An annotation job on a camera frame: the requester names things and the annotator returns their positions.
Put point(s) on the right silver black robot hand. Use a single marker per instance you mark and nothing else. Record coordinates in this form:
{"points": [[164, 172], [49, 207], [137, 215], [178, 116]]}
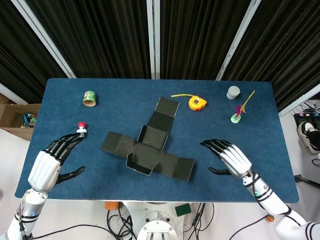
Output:
{"points": [[237, 162]]}

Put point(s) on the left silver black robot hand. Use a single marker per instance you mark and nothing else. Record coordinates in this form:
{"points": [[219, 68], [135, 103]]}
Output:
{"points": [[42, 167]]}

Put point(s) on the black foldable cardboard box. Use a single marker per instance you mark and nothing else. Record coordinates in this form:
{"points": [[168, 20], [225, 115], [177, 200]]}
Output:
{"points": [[147, 155]]}

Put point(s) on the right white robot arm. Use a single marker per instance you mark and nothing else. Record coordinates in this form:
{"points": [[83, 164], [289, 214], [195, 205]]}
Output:
{"points": [[272, 200]]}

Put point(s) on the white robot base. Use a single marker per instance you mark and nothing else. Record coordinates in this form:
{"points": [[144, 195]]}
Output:
{"points": [[157, 225]]}

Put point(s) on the feather toy with green base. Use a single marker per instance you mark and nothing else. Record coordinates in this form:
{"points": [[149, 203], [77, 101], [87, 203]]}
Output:
{"points": [[235, 118]]}

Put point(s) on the blue felt table mat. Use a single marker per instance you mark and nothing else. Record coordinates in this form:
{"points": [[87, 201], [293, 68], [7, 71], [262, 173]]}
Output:
{"points": [[62, 117]]}

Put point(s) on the red emergency stop button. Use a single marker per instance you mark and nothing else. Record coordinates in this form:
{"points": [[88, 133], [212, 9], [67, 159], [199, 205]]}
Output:
{"points": [[81, 127]]}

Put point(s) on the brown cardboard carton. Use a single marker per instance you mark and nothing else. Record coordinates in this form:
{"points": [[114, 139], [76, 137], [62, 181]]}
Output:
{"points": [[10, 117]]}

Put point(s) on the orange green ball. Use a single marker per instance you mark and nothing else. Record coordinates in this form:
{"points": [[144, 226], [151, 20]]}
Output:
{"points": [[270, 218]]}

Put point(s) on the grey cylindrical container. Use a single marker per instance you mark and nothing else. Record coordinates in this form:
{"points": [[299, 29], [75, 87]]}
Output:
{"points": [[233, 92]]}

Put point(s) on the yellow tape measure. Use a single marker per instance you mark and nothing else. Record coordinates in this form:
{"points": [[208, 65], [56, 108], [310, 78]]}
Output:
{"points": [[197, 103]]}

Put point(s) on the green block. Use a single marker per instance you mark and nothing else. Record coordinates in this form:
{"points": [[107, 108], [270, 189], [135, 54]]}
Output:
{"points": [[183, 210]]}

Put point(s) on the black stand leg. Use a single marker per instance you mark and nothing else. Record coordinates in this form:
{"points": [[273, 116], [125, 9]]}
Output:
{"points": [[307, 181]]}

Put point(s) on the white black sneaker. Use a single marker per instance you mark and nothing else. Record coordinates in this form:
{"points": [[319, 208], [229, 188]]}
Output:
{"points": [[305, 132]]}

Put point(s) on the orange block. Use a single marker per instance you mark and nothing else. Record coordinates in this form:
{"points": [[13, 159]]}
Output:
{"points": [[111, 205]]}

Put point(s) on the person leg black trousers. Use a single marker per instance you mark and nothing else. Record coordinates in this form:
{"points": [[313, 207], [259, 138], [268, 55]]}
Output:
{"points": [[315, 137]]}

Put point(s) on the green patterned tape roll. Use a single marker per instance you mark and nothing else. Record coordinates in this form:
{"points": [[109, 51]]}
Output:
{"points": [[90, 98]]}

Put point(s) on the black pleated curtain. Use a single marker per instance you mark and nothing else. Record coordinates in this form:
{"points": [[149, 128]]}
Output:
{"points": [[17, 57], [100, 37], [285, 45], [195, 37]]}

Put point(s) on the white partition frame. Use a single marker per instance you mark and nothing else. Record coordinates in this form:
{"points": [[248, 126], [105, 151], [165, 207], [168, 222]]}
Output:
{"points": [[300, 102], [237, 40], [11, 93], [153, 37], [42, 37]]}

